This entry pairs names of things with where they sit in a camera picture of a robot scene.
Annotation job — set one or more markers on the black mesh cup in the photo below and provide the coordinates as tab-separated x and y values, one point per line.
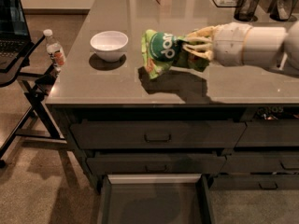
245	9

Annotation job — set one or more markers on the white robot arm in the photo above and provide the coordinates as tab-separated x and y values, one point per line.
290	61

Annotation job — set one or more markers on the top left drawer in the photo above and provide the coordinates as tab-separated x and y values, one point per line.
156	134

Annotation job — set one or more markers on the white ceramic bowl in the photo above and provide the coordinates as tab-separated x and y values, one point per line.
110	46

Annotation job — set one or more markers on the top right drawer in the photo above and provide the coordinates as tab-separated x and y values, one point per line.
270	133

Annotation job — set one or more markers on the green rice chip bag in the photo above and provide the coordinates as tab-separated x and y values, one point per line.
161	51

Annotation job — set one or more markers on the open bottom left drawer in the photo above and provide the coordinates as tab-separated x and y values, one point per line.
155	199

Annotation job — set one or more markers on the middle left drawer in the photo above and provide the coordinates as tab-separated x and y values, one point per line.
130	163

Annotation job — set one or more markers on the bottom right drawer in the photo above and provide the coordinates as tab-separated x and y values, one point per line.
254	182

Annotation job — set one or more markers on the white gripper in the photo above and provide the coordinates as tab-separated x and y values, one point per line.
229	45

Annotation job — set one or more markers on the black laptop stand table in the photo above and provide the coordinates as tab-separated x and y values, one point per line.
35	88

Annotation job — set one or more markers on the snack bag in drawer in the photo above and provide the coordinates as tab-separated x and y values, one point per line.
277	112

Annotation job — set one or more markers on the clear plastic water bottle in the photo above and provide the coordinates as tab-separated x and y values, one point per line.
54	49

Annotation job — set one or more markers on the middle right drawer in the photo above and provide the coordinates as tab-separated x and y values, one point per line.
261	162

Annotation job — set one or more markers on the black laptop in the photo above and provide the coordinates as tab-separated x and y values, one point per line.
15	39

